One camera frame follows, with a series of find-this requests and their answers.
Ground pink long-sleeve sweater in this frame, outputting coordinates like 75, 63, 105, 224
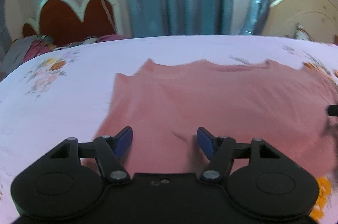
96, 60, 337, 177

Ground pile of clothes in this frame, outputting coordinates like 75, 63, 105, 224
1, 35, 126, 80

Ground floral white bed sheet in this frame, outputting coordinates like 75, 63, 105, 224
1, 36, 337, 223

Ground patterned pillow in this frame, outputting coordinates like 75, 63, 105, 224
284, 23, 315, 42

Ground cream arched headboard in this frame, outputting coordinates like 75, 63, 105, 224
261, 0, 337, 44

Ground red heart-shaped headboard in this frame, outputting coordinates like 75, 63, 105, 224
22, 0, 124, 46

